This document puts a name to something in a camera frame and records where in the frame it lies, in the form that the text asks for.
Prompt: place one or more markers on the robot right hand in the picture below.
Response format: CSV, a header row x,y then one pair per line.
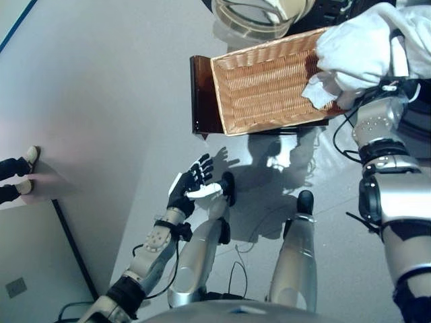
x,y
399,87

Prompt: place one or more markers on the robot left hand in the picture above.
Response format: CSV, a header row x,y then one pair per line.
x,y
182,195

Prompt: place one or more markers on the white garment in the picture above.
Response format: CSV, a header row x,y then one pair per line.
x,y
357,54

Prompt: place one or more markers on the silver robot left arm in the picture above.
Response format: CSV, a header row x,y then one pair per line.
x,y
151,255

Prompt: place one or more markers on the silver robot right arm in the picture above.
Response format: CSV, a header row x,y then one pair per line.
x,y
397,202

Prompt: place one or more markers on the silver robot left leg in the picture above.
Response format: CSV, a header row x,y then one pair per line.
x,y
195,252

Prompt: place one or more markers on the silver robot leg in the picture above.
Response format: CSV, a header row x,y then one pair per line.
x,y
296,255
195,252

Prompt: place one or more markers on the dark brown wooden stool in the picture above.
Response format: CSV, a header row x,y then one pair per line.
x,y
202,101

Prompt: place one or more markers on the silver robot right leg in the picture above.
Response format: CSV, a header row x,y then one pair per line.
x,y
296,255

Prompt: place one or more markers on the wicker laundry basket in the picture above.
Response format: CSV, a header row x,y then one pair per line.
x,y
262,91

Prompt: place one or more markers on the grey robot torso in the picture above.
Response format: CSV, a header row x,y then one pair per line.
x,y
242,314

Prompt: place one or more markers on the beige sneaker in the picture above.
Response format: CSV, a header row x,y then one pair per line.
x,y
25,186
32,154

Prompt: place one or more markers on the round glass washer door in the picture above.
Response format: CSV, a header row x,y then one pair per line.
x,y
249,17

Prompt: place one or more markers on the black trouser leg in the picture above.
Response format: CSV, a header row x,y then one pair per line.
x,y
13,168
8,194

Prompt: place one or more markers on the grey outlet plate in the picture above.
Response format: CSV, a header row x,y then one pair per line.
x,y
16,287

